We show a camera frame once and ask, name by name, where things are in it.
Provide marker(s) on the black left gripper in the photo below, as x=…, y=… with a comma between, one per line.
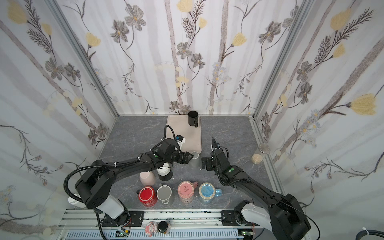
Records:
x=186, y=160

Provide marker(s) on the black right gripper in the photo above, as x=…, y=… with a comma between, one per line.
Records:
x=208, y=163

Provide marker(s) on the grey mug white inside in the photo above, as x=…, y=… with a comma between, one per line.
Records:
x=196, y=161

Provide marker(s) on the pink glass mug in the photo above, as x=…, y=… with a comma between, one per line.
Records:
x=186, y=191

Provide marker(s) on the blue mug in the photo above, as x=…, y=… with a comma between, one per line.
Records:
x=208, y=192

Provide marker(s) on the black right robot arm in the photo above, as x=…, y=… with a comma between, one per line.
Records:
x=280, y=214

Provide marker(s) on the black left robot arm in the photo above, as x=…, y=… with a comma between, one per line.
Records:
x=91, y=185

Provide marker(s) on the black and white mug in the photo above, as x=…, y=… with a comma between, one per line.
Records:
x=165, y=172

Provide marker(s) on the grey mug white rim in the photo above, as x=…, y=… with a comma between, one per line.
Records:
x=165, y=195

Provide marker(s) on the pale pink mug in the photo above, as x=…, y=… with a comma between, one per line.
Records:
x=147, y=178

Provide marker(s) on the red mug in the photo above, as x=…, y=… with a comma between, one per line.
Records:
x=148, y=197

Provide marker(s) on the beige rectangular tray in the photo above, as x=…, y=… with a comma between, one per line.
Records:
x=192, y=135

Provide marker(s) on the beige round sponge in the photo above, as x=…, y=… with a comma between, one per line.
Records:
x=257, y=158

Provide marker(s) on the black round knob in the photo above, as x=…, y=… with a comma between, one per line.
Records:
x=163, y=227

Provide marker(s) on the pink figurine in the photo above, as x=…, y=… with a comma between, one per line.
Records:
x=151, y=228

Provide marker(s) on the white plastic bottle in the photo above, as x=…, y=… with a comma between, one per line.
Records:
x=76, y=203

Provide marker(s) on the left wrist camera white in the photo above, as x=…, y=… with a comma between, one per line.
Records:
x=180, y=140

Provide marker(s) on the aluminium rail frame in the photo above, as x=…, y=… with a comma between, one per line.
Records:
x=190, y=224

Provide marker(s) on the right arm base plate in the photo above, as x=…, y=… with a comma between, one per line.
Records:
x=232, y=218

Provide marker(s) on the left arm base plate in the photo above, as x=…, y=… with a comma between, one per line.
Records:
x=133, y=218

